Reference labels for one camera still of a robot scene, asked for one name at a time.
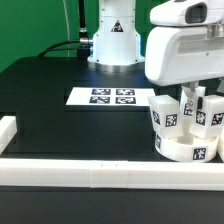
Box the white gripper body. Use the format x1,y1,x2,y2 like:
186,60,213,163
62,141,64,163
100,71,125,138
145,26,224,86

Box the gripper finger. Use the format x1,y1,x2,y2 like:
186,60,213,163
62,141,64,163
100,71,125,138
182,81,203,115

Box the white round stool seat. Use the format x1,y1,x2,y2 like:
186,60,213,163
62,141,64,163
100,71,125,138
155,134,219,162

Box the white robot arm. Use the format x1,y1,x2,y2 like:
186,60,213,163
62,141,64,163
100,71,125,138
88,0,224,109

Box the white marker sheet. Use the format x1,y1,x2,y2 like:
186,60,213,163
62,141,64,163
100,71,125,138
66,87,155,106

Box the white front barrier wall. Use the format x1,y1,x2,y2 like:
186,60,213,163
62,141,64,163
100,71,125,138
0,158,224,191

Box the white thin cable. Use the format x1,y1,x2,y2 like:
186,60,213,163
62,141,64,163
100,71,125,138
63,0,72,58

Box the black cable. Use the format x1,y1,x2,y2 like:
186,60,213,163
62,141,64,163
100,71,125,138
38,37,94,58

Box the white left barrier wall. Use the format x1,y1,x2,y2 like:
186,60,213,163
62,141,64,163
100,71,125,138
0,116,17,155

